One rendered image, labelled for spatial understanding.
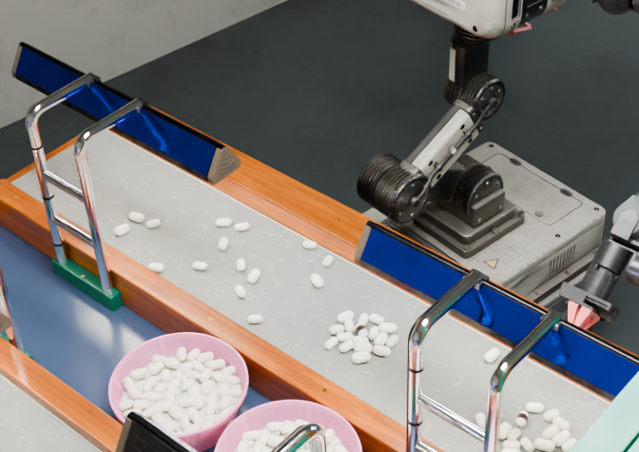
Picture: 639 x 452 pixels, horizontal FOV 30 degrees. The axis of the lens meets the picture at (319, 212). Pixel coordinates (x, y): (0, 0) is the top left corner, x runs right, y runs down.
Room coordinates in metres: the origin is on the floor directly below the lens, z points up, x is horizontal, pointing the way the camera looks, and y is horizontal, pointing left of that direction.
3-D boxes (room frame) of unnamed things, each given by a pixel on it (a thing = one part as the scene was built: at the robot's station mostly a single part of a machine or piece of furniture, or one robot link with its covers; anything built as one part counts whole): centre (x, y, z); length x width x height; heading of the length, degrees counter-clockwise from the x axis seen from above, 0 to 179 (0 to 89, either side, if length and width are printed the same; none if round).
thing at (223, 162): (2.04, 0.40, 1.08); 0.62 x 0.08 x 0.07; 47
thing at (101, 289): (1.98, 0.46, 0.90); 0.20 x 0.19 x 0.45; 47
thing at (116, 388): (1.55, 0.28, 0.72); 0.27 x 0.27 x 0.10
